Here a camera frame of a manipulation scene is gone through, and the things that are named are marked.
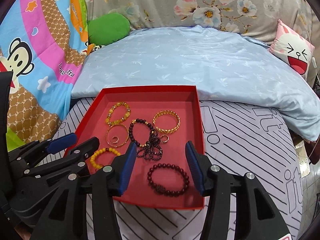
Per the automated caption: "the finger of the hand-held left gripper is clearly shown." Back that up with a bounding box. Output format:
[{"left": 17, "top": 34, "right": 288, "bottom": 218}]
[
  {"left": 24, "top": 137, "right": 100, "bottom": 178},
  {"left": 9, "top": 133, "right": 77, "bottom": 165}
]

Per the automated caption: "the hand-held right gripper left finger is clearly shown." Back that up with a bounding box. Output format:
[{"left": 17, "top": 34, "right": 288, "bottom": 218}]
[{"left": 30, "top": 142, "right": 137, "bottom": 240}]

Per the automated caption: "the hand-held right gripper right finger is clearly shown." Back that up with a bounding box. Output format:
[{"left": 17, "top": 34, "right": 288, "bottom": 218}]
[{"left": 185, "top": 141, "right": 283, "bottom": 240}]

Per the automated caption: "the small yellow bead bracelet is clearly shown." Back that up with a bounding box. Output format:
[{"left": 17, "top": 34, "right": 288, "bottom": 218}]
[{"left": 89, "top": 147, "right": 122, "bottom": 173}]

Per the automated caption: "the dark red bead bracelet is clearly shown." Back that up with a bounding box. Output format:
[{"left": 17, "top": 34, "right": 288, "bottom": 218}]
[{"left": 147, "top": 163, "right": 190, "bottom": 198}]

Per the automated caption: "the purple bead strand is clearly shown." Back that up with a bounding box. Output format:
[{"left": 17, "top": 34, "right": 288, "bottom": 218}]
[{"left": 136, "top": 130, "right": 164, "bottom": 160}]

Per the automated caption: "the large yellow bead bracelet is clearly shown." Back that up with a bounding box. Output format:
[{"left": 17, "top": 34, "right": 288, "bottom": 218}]
[{"left": 105, "top": 102, "right": 132, "bottom": 127}]

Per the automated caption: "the dark brown bead bracelet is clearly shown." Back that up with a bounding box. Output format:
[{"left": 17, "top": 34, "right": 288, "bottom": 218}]
[{"left": 128, "top": 119, "right": 157, "bottom": 148}]

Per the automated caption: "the red cardboard box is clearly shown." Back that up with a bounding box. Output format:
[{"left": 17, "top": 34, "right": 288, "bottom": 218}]
[{"left": 64, "top": 85, "right": 207, "bottom": 212}]

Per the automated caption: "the thin gold bangle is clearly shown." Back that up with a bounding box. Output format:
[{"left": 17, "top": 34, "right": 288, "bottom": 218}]
[{"left": 105, "top": 124, "right": 130, "bottom": 147}]

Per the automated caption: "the grey striped bed sheet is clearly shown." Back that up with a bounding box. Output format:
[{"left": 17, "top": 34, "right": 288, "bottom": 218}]
[{"left": 7, "top": 97, "right": 304, "bottom": 240}]

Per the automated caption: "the colourful cartoon blanket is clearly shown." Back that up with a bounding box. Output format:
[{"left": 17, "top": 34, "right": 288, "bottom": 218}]
[{"left": 0, "top": 0, "right": 92, "bottom": 155}]

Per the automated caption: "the light blue quilt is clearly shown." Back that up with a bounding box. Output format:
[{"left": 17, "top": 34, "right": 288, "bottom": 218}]
[{"left": 71, "top": 26, "right": 320, "bottom": 142}]

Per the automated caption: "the green pillow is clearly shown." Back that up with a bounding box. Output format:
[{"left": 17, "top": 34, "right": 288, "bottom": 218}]
[{"left": 87, "top": 12, "right": 131, "bottom": 46}]

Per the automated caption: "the pink cartoon cushion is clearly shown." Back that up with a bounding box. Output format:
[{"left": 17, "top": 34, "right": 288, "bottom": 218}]
[{"left": 268, "top": 19, "right": 315, "bottom": 76}]

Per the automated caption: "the grey floral cloth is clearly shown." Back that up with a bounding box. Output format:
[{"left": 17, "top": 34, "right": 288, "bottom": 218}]
[{"left": 85, "top": 0, "right": 313, "bottom": 43}]

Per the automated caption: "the gold chain bracelet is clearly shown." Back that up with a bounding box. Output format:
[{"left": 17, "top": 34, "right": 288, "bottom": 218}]
[{"left": 152, "top": 110, "right": 181, "bottom": 134}]

